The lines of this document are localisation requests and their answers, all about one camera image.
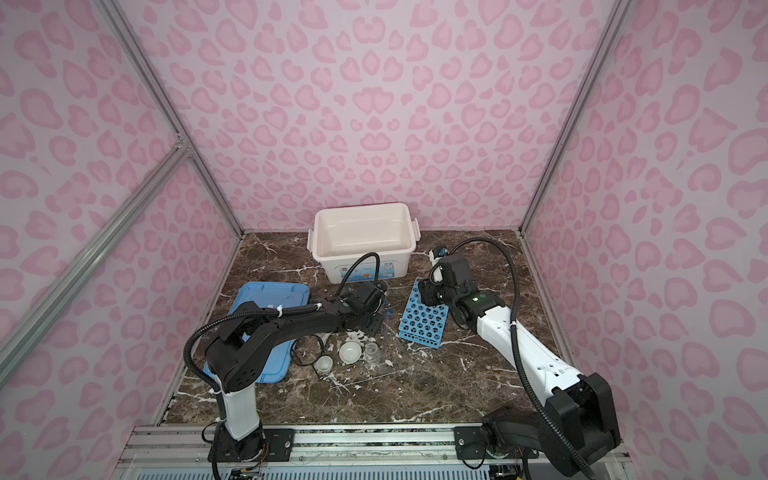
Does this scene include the small white crucible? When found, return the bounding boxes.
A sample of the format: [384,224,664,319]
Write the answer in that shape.
[313,355,334,375]

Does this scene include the white evaporating dish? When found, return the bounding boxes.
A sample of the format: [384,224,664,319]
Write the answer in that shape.
[338,341,363,365]

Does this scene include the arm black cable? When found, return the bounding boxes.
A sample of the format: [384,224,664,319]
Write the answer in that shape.
[183,251,383,394]
[428,237,598,480]

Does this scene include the right aluminium corner post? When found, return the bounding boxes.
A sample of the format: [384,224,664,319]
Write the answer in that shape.
[518,0,637,238]

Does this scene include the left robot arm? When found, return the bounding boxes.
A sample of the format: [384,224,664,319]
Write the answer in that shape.
[204,280,387,442]

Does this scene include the clear glass beaker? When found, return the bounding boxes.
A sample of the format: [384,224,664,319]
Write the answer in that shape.
[363,342,383,367]

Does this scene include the blue plastic box lid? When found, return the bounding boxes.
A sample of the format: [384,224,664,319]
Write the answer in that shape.
[202,281,311,385]

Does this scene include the diagonal aluminium frame bar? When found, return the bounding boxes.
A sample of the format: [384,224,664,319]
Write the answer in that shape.
[1,141,189,385]

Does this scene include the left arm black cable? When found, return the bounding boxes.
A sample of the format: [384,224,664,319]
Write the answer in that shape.
[183,251,383,394]

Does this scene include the white plastic storage box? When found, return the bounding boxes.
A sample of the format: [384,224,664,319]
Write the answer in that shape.
[307,203,421,284]

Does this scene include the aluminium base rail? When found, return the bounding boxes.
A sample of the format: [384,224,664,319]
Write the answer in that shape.
[110,423,637,480]

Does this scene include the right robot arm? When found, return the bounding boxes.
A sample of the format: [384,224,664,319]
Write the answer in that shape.
[418,249,621,479]

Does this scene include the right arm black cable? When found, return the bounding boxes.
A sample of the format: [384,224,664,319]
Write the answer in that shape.
[428,237,598,480]

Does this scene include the black wire ring stand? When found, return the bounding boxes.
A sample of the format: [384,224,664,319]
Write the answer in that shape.
[289,334,327,367]

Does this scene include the blue test tube rack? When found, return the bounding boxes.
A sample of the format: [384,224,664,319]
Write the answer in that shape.
[398,278,449,349]

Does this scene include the aluminium corner frame post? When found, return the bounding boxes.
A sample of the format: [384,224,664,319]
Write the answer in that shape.
[94,0,245,240]

